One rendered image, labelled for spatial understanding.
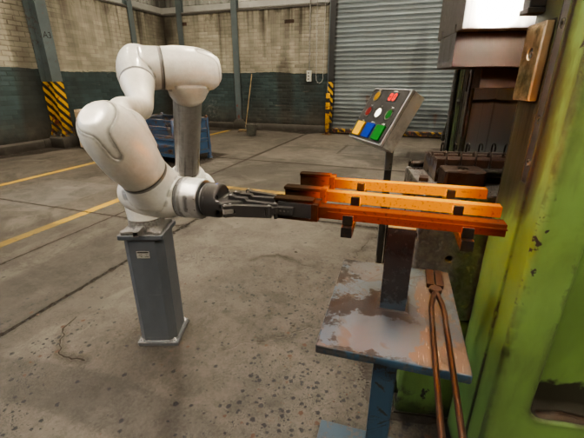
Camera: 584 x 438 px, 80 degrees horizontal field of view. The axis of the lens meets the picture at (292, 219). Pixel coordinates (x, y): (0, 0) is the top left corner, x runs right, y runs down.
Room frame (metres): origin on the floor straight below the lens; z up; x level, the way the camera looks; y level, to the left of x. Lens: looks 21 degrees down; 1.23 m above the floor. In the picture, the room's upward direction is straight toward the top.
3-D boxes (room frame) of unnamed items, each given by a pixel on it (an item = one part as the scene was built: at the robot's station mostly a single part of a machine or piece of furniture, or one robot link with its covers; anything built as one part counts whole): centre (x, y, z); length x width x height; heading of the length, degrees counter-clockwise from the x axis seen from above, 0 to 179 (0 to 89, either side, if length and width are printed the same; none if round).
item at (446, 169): (1.06, -0.53, 0.95); 0.12 x 0.08 x 0.06; 81
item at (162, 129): (6.15, 2.11, 0.36); 1.20 x 0.80 x 0.72; 59
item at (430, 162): (1.22, -0.70, 0.96); 0.42 x 0.20 x 0.09; 81
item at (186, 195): (0.74, 0.21, 0.99); 0.09 x 0.06 x 0.09; 164
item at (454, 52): (1.22, -0.70, 1.32); 0.42 x 0.20 x 0.10; 81
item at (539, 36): (0.92, -0.58, 1.27); 0.09 x 0.02 x 0.17; 171
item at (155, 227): (1.48, 0.67, 0.63); 0.22 x 0.18 x 0.06; 0
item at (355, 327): (0.73, -0.25, 0.71); 0.40 x 0.30 x 0.02; 164
